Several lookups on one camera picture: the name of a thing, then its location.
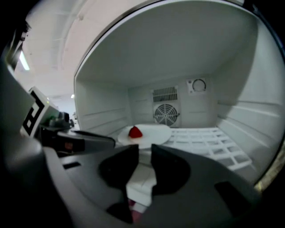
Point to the red strawberry with green leaves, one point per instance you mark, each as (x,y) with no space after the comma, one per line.
(135,132)

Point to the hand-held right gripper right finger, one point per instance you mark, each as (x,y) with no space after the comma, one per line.
(171,171)

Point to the white round plate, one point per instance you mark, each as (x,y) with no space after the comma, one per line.
(153,135)

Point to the long ceiling light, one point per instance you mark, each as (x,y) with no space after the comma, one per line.
(24,61)

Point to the small black fridge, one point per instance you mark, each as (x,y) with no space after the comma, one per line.
(155,55)

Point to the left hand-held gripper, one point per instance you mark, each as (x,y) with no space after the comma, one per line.
(71,142)

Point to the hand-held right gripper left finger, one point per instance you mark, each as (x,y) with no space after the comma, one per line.
(118,169)

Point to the red and white checkered tablecloth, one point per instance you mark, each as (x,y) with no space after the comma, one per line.
(135,213)

